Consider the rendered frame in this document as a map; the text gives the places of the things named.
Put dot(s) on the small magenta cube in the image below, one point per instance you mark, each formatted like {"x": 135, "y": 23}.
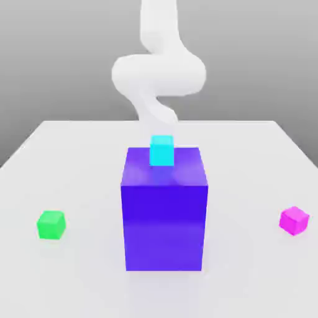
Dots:
{"x": 293, "y": 221}

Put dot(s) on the small green cube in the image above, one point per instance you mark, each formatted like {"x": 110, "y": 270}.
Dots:
{"x": 51, "y": 225}

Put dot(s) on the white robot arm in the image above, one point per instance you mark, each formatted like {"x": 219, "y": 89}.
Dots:
{"x": 159, "y": 74}

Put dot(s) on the large purple box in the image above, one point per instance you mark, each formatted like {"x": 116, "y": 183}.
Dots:
{"x": 164, "y": 223}

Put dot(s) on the small cyan cube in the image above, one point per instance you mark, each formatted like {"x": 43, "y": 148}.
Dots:
{"x": 161, "y": 151}

